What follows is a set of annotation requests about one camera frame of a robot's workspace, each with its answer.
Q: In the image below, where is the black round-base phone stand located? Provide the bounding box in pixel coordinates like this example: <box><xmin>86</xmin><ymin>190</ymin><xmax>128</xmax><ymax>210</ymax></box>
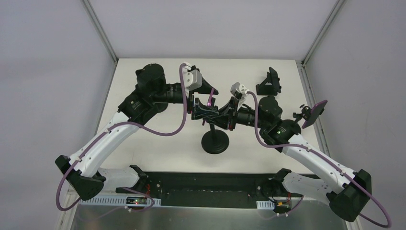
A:
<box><xmin>201</xmin><ymin>120</ymin><xmax>230</xmax><ymax>155</ymax></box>

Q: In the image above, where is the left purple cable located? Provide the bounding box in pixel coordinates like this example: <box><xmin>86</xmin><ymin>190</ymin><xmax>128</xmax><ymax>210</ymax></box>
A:
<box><xmin>56</xmin><ymin>63</ymin><xmax>193</xmax><ymax>212</ymax></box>

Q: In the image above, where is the left white cable duct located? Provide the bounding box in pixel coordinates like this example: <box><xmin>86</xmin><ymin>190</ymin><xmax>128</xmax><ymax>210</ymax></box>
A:
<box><xmin>79</xmin><ymin>194</ymin><xmax>161</xmax><ymax>207</ymax></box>

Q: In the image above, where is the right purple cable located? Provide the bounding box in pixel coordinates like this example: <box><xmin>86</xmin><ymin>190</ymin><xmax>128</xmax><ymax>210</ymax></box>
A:
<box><xmin>246</xmin><ymin>91</ymin><xmax>393</xmax><ymax>229</ymax></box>

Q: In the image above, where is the white cable duct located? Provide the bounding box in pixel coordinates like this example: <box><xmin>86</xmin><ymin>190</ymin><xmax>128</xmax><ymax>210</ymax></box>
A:
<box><xmin>79</xmin><ymin>194</ymin><xmax>161</xmax><ymax>207</ymax></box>
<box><xmin>256</xmin><ymin>200</ymin><xmax>275</xmax><ymax>210</ymax></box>

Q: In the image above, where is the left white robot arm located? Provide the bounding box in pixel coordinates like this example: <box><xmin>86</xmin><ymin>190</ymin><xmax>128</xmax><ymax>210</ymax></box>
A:
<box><xmin>55</xmin><ymin>63</ymin><xmax>218</xmax><ymax>201</ymax></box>

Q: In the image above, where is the right black round-base stand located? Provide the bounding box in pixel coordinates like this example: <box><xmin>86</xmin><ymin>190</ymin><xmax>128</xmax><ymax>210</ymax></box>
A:
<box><xmin>277</xmin><ymin>104</ymin><xmax>311</xmax><ymax>134</ymax></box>

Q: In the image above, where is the black folding phone stand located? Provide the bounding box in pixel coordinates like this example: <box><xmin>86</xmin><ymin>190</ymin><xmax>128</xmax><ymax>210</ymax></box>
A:
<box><xmin>256</xmin><ymin>72</ymin><xmax>278</xmax><ymax>96</ymax></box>

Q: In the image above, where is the right white cable duct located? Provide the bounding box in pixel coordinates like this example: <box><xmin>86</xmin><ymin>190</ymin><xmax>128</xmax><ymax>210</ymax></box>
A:
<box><xmin>256</xmin><ymin>200</ymin><xmax>275</xmax><ymax>210</ymax></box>

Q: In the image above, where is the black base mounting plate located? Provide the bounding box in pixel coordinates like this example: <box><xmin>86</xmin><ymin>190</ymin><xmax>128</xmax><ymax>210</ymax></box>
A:
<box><xmin>132</xmin><ymin>172</ymin><xmax>288</xmax><ymax>208</ymax></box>

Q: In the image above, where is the purple cable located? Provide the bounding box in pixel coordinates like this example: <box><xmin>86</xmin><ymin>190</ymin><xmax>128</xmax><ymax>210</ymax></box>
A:
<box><xmin>246</xmin><ymin>91</ymin><xmax>393</xmax><ymax>229</ymax></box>
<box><xmin>56</xmin><ymin>63</ymin><xmax>193</xmax><ymax>212</ymax></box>

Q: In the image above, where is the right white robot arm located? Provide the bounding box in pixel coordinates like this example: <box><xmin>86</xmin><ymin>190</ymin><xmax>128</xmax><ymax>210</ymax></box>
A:
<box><xmin>193</xmin><ymin>95</ymin><xmax>372</xmax><ymax>222</ymax></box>

